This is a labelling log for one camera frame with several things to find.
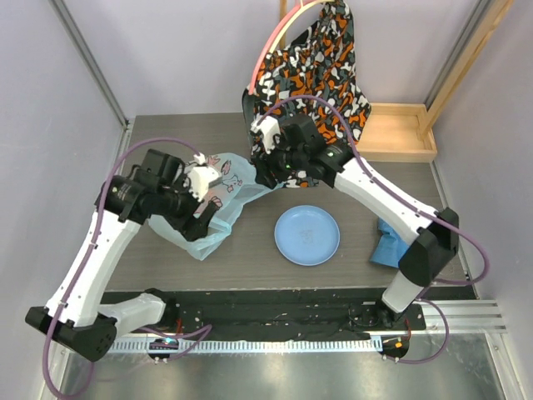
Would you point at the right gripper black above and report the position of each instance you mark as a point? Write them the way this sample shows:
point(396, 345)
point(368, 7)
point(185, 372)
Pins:
point(263, 165)

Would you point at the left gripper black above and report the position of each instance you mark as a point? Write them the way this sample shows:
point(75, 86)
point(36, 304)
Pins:
point(198, 227)

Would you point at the light blue plastic bag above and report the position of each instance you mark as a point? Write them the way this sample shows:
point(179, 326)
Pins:
point(232, 194)

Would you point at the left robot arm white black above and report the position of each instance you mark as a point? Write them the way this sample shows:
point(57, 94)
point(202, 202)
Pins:
point(162, 185)

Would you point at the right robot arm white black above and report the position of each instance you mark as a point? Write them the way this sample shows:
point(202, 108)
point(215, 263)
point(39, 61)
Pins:
point(295, 145)

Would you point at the camouflage patterned fabric bag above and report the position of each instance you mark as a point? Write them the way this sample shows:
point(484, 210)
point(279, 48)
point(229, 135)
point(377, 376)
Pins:
point(314, 75)

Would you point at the blue round plate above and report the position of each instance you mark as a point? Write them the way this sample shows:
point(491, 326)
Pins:
point(307, 235)

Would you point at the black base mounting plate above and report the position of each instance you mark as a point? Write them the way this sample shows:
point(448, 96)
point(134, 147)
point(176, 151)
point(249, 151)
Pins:
point(283, 315)

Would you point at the blue cloth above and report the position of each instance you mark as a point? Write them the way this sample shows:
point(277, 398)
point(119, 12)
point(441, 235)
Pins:
point(390, 248)

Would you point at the pink cream hanger hoop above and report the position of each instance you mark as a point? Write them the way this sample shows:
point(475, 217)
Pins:
point(278, 34)

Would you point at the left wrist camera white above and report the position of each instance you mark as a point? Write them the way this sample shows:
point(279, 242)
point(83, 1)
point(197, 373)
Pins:
point(201, 176)

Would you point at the white slotted cable duct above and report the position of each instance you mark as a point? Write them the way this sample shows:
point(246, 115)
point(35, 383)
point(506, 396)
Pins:
point(151, 345)

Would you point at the wooden rack frame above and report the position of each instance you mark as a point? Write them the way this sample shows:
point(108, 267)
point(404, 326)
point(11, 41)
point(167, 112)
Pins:
point(401, 132)

